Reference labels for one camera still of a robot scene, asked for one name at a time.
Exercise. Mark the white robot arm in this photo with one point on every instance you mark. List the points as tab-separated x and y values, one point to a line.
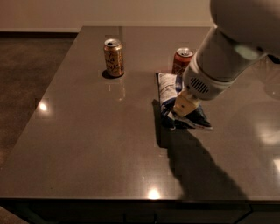
243	32

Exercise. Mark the gold soda can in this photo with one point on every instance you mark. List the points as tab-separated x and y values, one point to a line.
113	53

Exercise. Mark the red coke can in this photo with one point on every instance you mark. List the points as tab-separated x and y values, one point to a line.
182	58

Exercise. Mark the blue chip bag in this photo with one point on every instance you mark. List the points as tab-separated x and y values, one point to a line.
169	86

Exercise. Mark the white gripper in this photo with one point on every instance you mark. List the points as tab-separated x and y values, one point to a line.
203	84

